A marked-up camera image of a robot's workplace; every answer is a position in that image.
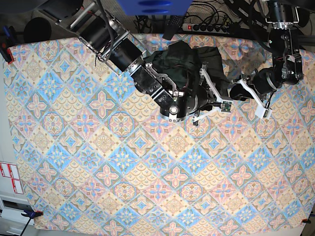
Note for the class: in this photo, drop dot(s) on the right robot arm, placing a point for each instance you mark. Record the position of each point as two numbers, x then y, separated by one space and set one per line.
109 40

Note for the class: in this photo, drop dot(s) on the blue clamp lower left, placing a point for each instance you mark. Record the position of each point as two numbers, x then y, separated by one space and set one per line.
30 214

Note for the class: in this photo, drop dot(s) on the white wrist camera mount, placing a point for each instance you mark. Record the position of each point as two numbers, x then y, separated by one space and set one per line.
226 104
261 111

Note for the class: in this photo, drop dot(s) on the black power strip red switch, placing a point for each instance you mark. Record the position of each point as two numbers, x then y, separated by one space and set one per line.
224 28

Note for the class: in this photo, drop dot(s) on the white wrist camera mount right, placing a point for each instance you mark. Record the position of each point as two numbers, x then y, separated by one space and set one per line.
226 104

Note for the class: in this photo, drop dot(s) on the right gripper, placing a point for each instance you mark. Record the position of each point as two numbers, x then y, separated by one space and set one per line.
208 99

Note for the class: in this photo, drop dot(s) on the black remote control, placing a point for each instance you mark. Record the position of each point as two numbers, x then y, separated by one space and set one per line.
174 23

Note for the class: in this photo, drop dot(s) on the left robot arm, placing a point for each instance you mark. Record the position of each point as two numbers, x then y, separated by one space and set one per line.
274 31

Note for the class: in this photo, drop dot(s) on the blue plastic storage box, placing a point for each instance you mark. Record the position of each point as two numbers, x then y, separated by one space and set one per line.
154 7

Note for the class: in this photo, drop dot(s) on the black round stool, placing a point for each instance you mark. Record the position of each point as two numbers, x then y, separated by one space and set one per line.
36 30

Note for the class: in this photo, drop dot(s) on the red black clamp upper left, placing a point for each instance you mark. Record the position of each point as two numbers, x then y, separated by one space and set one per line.
5 45

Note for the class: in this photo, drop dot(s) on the colourful patterned tablecloth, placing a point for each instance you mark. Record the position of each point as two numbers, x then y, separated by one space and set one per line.
94 155

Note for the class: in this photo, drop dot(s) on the orange clamp lower right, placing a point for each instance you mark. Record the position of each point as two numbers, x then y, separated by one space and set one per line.
306 221

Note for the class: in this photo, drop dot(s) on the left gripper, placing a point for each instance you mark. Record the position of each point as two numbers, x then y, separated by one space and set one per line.
262 82

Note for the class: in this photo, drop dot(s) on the white red labels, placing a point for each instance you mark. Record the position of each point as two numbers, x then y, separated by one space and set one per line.
10 177

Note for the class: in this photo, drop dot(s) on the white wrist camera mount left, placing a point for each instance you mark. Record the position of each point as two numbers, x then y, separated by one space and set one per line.
261 111

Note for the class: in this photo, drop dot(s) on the dark green long-sleeve shirt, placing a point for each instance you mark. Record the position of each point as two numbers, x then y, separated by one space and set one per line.
183 63

